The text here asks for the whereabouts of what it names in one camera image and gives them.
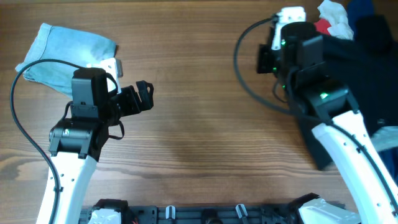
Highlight red cloth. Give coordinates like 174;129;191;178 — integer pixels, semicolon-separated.
314;19;331;35

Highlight white cloth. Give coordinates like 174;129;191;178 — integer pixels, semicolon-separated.
317;0;354;40

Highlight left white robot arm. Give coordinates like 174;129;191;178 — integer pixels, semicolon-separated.
37;68;154;223

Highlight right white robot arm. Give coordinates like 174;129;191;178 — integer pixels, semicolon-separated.
257;19;397;223

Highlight folded light blue denim shorts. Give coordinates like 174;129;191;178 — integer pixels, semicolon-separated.
16;23;116;98

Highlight navy blue garment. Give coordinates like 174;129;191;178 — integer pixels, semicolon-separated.
348;0;397;181

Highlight black shorts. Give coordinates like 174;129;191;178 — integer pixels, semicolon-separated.
297;15;398;171

